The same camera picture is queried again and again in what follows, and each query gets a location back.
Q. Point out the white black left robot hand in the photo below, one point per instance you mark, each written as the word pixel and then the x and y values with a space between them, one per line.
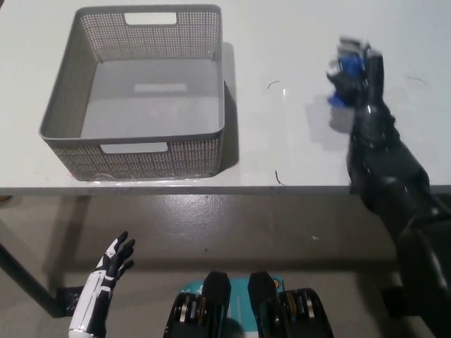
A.
pixel 95 292

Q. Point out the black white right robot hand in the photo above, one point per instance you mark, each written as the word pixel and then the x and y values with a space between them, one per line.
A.
pixel 373 116

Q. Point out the blue rook chess piece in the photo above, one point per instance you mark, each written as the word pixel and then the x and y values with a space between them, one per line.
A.
pixel 352 65

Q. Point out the brown object under table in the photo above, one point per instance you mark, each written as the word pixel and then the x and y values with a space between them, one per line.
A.
pixel 4 200

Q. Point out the grey perforated plastic basket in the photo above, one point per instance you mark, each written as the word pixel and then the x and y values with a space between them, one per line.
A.
pixel 151 102

